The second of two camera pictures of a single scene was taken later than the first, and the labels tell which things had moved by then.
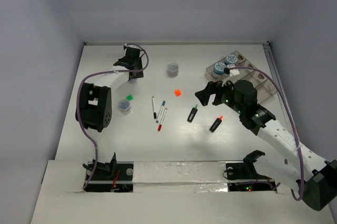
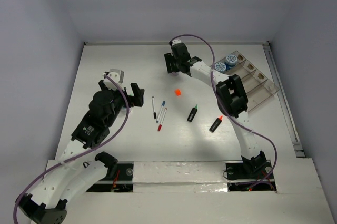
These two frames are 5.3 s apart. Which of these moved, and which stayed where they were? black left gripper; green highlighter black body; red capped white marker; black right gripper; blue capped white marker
Moved: black left gripper; black right gripper
Stayed: green highlighter black body; red capped white marker; blue capped white marker
